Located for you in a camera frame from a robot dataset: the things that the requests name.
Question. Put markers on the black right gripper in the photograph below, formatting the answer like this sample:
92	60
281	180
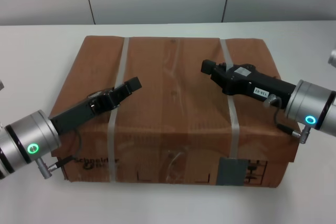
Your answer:
241	82

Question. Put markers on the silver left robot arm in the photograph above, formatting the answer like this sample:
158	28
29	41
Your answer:
23	140

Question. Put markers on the silver right wrist camera unit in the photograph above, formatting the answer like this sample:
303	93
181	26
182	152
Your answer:
333	58

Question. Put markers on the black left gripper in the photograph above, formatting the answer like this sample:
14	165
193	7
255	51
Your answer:
84	108

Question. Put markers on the grey tape patch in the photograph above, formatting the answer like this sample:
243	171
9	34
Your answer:
232	171

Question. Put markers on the brown cardboard box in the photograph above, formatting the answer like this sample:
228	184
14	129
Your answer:
178	98

